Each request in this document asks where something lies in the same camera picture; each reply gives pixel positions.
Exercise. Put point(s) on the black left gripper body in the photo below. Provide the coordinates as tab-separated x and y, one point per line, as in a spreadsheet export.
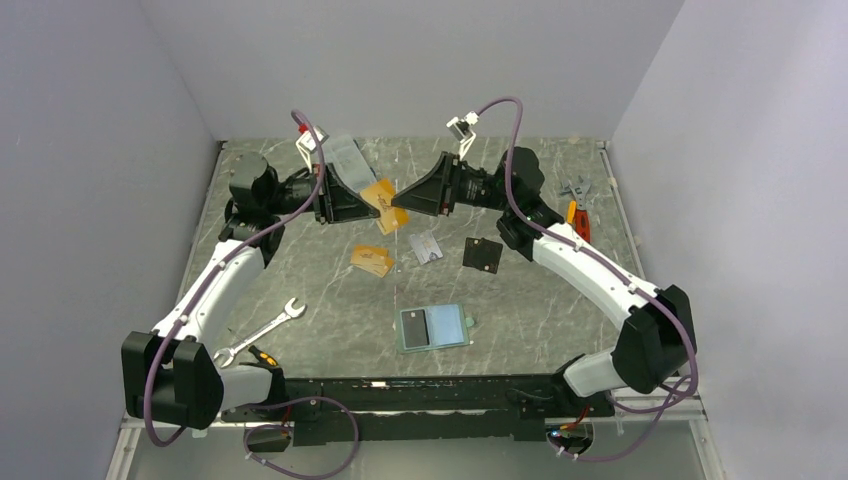
294	193

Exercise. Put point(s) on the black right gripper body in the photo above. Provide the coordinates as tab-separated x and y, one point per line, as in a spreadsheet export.
475	188

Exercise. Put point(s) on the black credit card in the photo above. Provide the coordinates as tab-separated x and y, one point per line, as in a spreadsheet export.
482	254
414	328

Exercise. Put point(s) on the green card holder wallet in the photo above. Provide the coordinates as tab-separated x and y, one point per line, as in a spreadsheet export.
448	327

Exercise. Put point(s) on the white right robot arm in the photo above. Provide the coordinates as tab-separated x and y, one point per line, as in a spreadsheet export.
656	334

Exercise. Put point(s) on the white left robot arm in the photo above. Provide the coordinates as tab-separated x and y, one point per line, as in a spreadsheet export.
169	375

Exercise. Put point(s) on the clear plastic organizer box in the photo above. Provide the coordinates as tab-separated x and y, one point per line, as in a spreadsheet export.
351	167

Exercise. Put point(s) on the orange small screwdriver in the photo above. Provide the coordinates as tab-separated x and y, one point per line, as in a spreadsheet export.
571	212

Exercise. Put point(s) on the red adjustable wrench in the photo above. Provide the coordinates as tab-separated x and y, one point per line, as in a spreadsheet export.
579	191

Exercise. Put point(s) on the silver open-end wrench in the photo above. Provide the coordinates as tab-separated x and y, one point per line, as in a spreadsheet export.
224	357

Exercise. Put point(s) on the yellow black screwdriver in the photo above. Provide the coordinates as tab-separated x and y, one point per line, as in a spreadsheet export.
262	357

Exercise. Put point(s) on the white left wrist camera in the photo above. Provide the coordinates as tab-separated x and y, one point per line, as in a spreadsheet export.
307	144

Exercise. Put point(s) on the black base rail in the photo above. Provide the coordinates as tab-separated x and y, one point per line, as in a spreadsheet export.
519	407

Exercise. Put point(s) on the aluminium frame rail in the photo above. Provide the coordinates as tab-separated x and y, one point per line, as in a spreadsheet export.
129	435

